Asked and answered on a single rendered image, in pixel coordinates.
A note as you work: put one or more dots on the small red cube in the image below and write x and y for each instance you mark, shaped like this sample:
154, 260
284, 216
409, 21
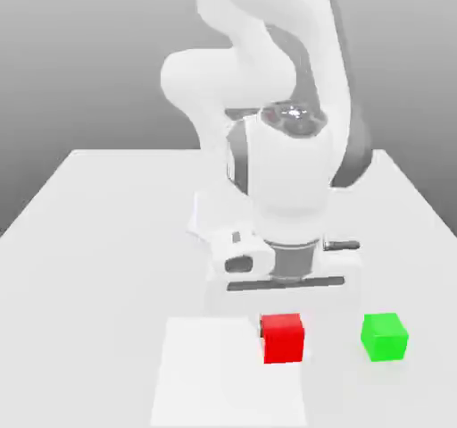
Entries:
284, 340

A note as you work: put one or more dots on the small green cube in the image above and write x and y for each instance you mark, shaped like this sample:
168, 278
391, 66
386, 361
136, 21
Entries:
385, 338

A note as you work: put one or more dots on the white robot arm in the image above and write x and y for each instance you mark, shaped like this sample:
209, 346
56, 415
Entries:
285, 170

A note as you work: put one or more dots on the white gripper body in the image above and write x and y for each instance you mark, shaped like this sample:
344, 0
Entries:
285, 295

